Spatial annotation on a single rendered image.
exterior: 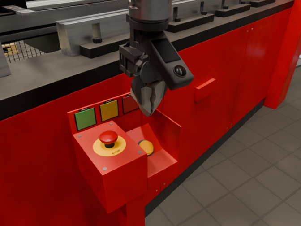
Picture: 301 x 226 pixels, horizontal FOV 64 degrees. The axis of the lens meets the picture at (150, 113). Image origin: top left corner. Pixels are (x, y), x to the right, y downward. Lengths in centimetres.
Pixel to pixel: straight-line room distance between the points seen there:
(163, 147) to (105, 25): 43
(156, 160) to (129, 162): 13
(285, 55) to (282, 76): 18
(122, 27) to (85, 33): 15
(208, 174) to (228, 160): 19
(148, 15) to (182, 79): 12
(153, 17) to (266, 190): 134
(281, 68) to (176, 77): 189
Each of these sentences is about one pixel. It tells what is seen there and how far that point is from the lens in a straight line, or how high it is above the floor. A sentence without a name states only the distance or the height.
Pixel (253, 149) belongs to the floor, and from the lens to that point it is 185.
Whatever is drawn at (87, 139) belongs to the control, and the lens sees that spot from 57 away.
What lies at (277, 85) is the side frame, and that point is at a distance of 232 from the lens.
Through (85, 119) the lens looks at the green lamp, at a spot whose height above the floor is 81.
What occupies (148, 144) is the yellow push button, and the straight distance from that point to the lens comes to 62.
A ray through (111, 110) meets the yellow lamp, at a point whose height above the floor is 81.
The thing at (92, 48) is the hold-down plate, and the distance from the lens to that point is 75.
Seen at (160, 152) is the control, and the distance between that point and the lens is 63.
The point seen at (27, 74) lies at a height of 87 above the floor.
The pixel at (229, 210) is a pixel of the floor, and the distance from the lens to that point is 145.
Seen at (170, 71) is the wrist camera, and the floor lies 97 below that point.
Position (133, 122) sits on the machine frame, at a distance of 88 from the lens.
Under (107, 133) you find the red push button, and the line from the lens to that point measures 53.
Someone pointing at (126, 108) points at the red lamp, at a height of 80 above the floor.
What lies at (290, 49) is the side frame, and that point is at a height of 53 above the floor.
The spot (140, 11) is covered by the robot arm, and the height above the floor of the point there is 105.
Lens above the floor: 113
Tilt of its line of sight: 33 degrees down
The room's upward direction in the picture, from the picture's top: straight up
